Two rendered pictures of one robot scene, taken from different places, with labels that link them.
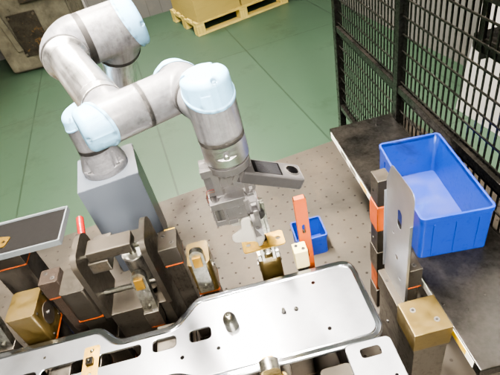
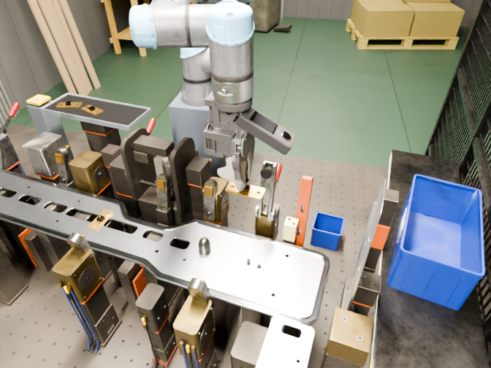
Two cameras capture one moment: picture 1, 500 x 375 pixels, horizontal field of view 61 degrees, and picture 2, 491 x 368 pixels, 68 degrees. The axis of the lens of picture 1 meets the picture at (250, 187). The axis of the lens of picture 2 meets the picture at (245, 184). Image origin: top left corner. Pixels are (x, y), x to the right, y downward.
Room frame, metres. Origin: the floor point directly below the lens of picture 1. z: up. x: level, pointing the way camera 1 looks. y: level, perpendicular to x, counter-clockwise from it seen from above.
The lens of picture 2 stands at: (0.01, -0.22, 1.76)
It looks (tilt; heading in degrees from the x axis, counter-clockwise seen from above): 39 degrees down; 21
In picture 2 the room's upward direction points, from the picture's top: straight up
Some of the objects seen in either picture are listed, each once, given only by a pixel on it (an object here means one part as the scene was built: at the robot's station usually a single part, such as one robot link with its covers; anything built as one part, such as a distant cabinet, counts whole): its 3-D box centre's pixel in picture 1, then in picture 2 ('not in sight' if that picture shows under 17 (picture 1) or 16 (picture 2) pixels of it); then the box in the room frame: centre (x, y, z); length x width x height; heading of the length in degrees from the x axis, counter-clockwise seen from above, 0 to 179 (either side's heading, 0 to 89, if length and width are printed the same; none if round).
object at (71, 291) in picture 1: (104, 316); (138, 201); (0.79, 0.50, 0.89); 0.12 x 0.07 x 0.38; 1
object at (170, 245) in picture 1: (189, 288); (202, 213); (0.79, 0.24, 0.91); 0.07 x 0.05 x 0.42; 1
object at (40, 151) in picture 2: not in sight; (64, 185); (0.75, 0.79, 0.90); 0.13 x 0.08 x 0.41; 1
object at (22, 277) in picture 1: (41, 292); (111, 163); (0.90, 0.70, 0.92); 0.10 x 0.08 x 0.45; 91
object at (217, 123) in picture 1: (211, 104); (231, 41); (0.58, 0.03, 1.57); 0.09 x 0.08 x 0.11; 24
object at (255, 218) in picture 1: (254, 215); (239, 159); (0.56, 0.00, 1.35); 0.05 x 0.02 x 0.09; 1
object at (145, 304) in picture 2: not in sight; (155, 332); (0.40, 0.18, 0.84); 0.10 x 0.05 x 0.29; 1
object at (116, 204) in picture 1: (127, 208); (203, 139); (1.23, 0.46, 0.90); 0.20 x 0.20 x 0.40; 10
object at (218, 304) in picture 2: not in sight; (226, 290); (0.58, 0.06, 0.84); 0.12 x 0.05 x 0.29; 1
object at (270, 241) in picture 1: (263, 239); (245, 188); (0.58, 0.00, 1.26); 0.08 x 0.04 x 0.01; 91
